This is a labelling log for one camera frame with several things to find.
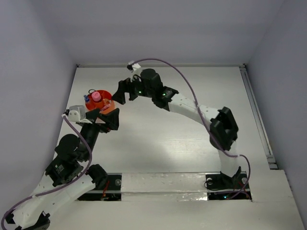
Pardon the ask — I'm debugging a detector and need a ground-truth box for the pink cap crayon bottle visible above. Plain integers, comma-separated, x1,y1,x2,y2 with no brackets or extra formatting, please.
91,91,102,102

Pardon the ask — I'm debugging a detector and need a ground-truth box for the clear glue bottle blue cap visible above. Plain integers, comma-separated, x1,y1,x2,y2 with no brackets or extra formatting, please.
83,95,90,103

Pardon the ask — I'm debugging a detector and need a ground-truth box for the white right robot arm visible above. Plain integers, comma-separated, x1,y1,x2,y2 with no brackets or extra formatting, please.
112,69,241,188

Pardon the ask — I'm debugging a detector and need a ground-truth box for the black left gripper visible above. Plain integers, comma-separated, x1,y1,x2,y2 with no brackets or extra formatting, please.
81,107,120,160

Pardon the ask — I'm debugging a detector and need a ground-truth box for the orange highlighter pen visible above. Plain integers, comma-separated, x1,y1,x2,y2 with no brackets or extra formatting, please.
103,99,111,107

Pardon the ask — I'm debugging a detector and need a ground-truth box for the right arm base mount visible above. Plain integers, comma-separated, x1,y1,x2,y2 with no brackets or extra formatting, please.
204,173,252,200

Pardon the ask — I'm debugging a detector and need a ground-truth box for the pink highlighter pen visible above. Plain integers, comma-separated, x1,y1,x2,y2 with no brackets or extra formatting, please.
100,104,111,111

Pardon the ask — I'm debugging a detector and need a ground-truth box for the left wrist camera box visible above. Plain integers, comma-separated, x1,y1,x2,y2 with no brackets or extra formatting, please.
62,105,86,123

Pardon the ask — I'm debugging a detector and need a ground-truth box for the orange round desk organizer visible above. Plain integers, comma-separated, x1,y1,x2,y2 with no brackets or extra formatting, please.
85,90,115,114

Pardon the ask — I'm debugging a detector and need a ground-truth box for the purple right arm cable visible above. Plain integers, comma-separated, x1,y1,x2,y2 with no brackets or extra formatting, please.
133,58,252,199

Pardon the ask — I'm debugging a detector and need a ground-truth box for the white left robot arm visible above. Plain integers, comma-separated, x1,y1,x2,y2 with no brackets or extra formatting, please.
0,105,119,230

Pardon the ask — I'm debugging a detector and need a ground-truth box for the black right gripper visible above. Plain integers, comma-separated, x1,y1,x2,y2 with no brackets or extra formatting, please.
111,72,154,105

